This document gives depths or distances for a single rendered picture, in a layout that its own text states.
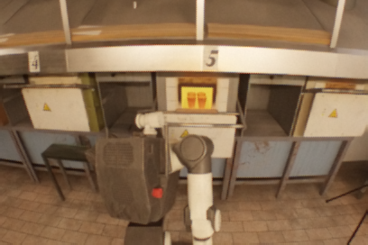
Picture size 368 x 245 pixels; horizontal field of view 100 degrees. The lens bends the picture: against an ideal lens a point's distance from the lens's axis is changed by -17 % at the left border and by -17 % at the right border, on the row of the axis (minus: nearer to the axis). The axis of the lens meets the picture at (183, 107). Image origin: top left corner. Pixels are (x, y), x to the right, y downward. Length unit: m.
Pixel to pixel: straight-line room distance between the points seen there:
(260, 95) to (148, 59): 1.49
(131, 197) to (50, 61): 1.09
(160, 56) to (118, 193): 0.78
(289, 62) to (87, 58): 1.26
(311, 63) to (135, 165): 1.15
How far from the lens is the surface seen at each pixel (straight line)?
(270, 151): 1.98
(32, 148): 2.65
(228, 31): 1.17
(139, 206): 0.66
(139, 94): 2.22
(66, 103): 1.74
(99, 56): 1.26
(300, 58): 1.29
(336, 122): 1.89
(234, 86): 1.49
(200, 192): 0.68
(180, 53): 1.11
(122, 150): 0.62
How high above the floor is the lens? 1.74
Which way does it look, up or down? 24 degrees down
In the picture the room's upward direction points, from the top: straight up
